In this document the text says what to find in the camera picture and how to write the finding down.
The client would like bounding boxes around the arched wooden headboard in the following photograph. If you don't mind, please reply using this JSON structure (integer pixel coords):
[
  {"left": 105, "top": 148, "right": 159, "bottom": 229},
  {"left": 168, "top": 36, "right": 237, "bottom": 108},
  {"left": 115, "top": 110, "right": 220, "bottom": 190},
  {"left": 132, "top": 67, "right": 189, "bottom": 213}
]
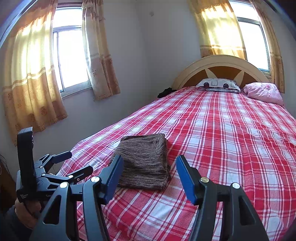
[{"left": 171, "top": 55, "right": 269, "bottom": 90}]

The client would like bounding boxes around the headboard window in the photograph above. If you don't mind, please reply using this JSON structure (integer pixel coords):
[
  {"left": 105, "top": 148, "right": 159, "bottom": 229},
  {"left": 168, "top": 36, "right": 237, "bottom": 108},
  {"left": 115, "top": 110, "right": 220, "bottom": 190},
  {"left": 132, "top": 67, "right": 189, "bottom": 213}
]
[{"left": 229, "top": 1, "right": 270, "bottom": 76}]

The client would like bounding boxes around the black item beside bed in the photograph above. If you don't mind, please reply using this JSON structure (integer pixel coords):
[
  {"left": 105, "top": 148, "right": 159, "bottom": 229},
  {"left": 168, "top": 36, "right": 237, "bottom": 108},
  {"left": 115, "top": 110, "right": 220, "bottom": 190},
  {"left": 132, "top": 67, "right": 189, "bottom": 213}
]
[{"left": 157, "top": 87, "right": 176, "bottom": 98}]

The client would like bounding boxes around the yellow curtain right of headboard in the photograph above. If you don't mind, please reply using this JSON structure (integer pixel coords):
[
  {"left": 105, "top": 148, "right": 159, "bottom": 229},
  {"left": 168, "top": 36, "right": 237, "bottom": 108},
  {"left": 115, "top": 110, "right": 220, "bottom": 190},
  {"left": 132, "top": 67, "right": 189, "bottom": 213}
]
[{"left": 250, "top": 1, "right": 285, "bottom": 93}]

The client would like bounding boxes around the yellow curtain behind headboard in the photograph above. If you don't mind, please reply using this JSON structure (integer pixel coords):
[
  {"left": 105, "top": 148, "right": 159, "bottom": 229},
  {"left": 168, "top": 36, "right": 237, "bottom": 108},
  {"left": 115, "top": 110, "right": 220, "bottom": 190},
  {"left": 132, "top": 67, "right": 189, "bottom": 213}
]
[{"left": 188, "top": 0, "right": 247, "bottom": 60}]

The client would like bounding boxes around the pale curtain side window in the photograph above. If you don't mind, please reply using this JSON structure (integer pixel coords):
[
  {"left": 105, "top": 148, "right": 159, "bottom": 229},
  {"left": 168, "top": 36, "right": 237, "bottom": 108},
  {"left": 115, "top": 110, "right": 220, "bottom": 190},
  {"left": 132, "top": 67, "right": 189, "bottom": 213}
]
[{"left": 81, "top": 1, "right": 120, "bottom": 100}]

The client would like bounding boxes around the white patterned pillow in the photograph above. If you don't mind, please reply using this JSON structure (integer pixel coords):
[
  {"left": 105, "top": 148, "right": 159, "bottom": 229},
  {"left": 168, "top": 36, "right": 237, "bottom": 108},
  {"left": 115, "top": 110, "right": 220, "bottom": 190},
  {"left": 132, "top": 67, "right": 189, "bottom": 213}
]
[{"left": 196, "top": 78, "right": 241, "bottom": 93}]

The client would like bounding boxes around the yellow curtain left window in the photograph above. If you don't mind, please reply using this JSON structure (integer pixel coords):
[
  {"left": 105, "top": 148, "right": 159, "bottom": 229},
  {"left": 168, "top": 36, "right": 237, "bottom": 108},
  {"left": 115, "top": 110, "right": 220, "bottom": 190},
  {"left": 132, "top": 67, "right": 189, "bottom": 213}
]
[{"left": 1, "top": 1, "right": 67, "bottom": 144}]

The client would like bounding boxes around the dark sleeve left forearm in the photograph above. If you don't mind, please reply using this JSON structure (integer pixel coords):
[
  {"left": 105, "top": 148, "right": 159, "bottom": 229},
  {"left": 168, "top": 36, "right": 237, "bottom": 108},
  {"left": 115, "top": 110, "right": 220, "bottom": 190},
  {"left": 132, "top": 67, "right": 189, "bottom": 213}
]
[{"left": 1, "top": 205, "right": 32, "bottom": 241}]

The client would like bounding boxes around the pink pillow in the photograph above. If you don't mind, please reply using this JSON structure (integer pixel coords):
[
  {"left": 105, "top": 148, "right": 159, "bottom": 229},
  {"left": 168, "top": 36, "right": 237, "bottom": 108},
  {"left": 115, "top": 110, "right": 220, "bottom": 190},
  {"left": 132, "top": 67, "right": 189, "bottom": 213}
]
[{"left": 243, "top": 82, "right": 284, "bottom": 106}]

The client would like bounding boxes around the red white plaid bedsheet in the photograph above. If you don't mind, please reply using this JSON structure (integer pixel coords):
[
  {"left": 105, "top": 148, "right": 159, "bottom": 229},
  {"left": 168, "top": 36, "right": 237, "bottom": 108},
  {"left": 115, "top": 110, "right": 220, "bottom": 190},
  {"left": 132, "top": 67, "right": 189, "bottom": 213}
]
[{"left": 59, "top": 87, "right": 295, "bottom": 240}]

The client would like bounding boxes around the left hand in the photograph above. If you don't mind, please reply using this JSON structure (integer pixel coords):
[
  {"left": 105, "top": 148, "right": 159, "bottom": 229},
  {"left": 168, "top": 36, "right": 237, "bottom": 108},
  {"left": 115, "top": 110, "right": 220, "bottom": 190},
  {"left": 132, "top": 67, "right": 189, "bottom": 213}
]
[{"left": 15, "top": 199, "right": 41, "bottom": 229}]

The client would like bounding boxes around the brown knitted sweater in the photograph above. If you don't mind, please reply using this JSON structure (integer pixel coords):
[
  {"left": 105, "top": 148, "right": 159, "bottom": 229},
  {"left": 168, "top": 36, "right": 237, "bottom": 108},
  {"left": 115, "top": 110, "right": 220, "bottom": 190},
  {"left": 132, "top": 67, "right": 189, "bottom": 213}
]
[{"left": 109, "top": 133, "right": 171, "bottom": 191}]

